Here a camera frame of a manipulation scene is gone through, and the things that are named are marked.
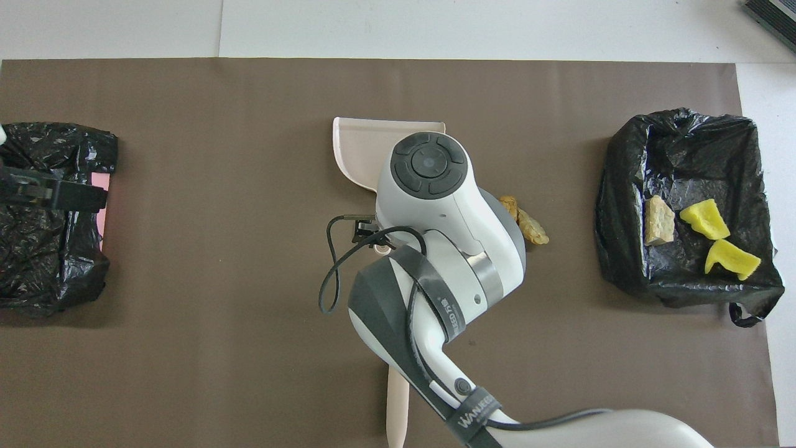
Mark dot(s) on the tan ridged foam piece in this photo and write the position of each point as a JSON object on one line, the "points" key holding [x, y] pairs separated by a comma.
{"points": [[533, 228]]}

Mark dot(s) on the brown cracked foam piece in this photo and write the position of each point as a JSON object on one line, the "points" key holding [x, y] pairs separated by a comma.
{"points": [[509, 203]]}

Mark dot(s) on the dark ribbed device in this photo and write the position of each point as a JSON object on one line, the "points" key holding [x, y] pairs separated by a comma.
{"points": [[774, 12]]}

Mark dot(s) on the black bag bin pink box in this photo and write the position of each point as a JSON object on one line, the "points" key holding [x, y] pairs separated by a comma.
{"points": [[37, 274]]}

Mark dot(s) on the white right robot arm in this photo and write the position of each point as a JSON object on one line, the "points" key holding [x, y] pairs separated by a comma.
{"points": [[448, 249]]}

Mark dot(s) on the beige plastic dustpan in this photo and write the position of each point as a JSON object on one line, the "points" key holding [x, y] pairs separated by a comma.
{"points": [[357, 149]]}

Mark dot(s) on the notched yellow sponge piece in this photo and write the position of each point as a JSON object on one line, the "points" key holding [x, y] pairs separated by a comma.
{"points": [[731, 260]]}

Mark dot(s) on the orange striped sponge piece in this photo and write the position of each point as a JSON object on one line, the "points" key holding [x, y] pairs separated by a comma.
{"points": [[659, 221]]}

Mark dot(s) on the black trash bag bin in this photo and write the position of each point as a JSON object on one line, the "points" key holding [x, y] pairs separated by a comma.
{"points": [[628, 186]]}

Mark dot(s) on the brown paper table mat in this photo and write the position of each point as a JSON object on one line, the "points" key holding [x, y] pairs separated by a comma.
{"points": [[217, 124]]}

